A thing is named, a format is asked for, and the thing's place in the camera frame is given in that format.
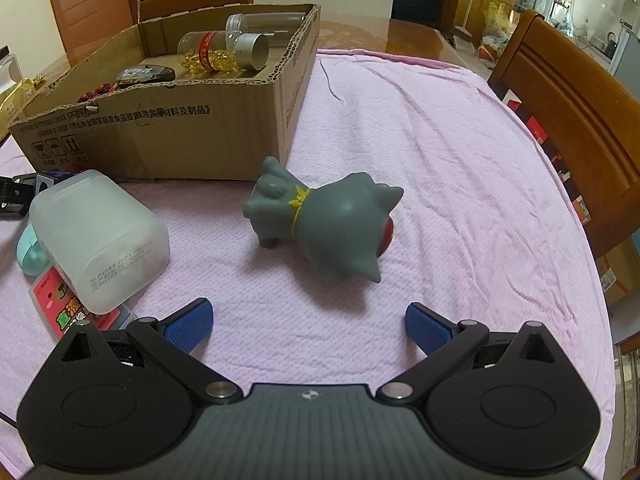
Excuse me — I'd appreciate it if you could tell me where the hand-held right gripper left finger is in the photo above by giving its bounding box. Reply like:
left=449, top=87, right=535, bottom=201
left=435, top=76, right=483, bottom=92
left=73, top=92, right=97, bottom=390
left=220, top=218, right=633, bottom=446
left=49, top=297, right=244, bottom=408

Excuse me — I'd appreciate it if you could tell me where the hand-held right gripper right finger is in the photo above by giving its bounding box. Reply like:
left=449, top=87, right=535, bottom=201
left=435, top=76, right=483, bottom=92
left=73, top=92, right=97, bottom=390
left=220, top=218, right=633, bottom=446
left=376, top=302, right=568, bottom=406

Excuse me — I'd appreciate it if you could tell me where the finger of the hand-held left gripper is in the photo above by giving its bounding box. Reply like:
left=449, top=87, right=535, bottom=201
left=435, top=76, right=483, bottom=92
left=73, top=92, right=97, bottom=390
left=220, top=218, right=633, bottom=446
left=0, top=174, right=41, bottom=219

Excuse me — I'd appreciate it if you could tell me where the grey cat figurine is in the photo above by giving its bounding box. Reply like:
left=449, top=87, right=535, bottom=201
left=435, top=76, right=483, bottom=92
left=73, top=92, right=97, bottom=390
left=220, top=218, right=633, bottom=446
left=243, top=156, right=405, bottom=284

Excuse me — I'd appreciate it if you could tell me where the black digital timer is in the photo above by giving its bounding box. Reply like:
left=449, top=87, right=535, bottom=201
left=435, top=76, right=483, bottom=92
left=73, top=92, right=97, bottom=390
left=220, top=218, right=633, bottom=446
left=116, top=65, right=177, bottom=85

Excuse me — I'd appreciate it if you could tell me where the capsule bottle with silver cap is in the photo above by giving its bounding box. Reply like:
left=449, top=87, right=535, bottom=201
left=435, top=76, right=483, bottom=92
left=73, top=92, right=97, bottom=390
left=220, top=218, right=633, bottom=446
left=177, top=30, right=271, bottom=75

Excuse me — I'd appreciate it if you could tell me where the clear plastic jar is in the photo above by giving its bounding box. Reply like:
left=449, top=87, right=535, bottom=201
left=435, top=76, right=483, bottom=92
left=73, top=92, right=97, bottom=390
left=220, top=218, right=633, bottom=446
left=225, top=11, right=307, bottom=47

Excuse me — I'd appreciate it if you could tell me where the mint green case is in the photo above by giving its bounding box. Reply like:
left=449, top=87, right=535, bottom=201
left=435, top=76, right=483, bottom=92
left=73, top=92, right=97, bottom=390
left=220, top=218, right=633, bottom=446
left=16, top=224, right=52, bottom=276

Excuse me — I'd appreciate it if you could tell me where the gold foil packet bag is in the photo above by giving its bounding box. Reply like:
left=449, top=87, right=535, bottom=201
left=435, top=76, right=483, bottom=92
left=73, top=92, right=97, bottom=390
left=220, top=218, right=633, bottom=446
left=0, top=76, right=47, bottom=122

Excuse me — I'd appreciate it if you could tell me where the white translucent plastic bottle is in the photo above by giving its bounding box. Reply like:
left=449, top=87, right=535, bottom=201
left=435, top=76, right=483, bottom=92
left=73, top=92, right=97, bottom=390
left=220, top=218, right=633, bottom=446
left=29, top=170, right=171, bottom=316

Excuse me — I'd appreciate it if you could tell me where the pink card box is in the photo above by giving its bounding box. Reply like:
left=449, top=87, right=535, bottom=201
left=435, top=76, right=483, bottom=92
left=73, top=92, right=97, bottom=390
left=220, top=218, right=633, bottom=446
left=31, top=267, right=137, bottom=337

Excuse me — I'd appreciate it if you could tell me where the clear jar with black lid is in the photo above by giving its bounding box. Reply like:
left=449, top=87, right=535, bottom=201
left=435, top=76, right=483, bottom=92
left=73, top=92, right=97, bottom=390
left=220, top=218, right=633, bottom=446
left=0, top=45, right=24, bottom=87

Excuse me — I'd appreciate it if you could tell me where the pink tablecloth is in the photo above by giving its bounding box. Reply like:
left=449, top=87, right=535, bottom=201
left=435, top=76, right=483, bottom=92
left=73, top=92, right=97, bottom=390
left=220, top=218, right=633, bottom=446
left=0, top=49, right=617, bottom=479

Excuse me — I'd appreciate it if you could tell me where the brown wooden door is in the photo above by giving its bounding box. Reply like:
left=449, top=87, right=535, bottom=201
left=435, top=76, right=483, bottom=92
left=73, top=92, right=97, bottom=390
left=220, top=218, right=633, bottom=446
left=42, top=0, right=140, bottom=62

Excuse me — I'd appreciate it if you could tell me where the cardboard box with orange label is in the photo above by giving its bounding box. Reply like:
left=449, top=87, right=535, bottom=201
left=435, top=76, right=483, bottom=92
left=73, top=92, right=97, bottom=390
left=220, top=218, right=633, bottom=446
left=596, top=240, right=640, bottom=307

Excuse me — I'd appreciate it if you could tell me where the yellow plastic bag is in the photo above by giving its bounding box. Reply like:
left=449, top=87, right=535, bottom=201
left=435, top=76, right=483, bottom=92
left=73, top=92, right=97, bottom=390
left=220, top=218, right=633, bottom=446
left=482, top=2, right=514, bottom=37

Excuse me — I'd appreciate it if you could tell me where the wooden cabinet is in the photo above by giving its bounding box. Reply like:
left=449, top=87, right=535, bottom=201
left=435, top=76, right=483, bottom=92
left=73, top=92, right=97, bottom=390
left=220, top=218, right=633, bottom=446
left=452, top=0, right=519, bottom=32

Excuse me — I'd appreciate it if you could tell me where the grey refrigerator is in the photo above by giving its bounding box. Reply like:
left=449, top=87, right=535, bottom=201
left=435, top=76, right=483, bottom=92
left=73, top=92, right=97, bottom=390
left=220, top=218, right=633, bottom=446
left=612, top=29, right=640, bottom=82

